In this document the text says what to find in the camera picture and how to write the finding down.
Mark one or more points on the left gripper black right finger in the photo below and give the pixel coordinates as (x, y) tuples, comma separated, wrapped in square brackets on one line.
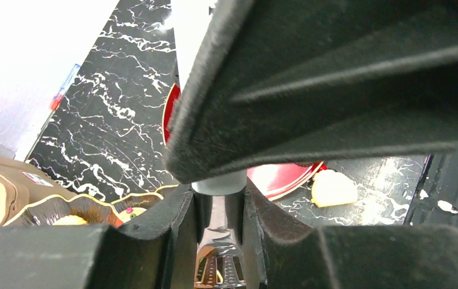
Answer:
[(283, 252)]

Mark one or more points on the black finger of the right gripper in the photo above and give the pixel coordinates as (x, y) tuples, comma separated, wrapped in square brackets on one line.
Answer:
[(266, 82)]

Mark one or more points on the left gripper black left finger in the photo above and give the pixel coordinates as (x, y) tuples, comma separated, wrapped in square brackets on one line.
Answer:
[(155, 250)]

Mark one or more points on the dark red round tray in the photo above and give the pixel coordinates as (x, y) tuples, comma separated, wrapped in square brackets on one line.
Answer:
[(272, 180)]

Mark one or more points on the tan plastic toolbox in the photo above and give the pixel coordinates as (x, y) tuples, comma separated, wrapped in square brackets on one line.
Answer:
[(22, 184)]

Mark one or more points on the three tier glass stand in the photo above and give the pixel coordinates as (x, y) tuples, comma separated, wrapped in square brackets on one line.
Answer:
[(52, 208)]

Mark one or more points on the yellow swirl roll cake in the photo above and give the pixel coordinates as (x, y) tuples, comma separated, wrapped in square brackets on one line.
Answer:
[(332, 188)]

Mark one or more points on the yellow round cracker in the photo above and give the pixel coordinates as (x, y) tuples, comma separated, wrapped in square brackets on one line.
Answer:
[(70, 220)]

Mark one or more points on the red blue pen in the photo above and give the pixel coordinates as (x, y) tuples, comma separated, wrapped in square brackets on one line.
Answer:
[(64, 87)]

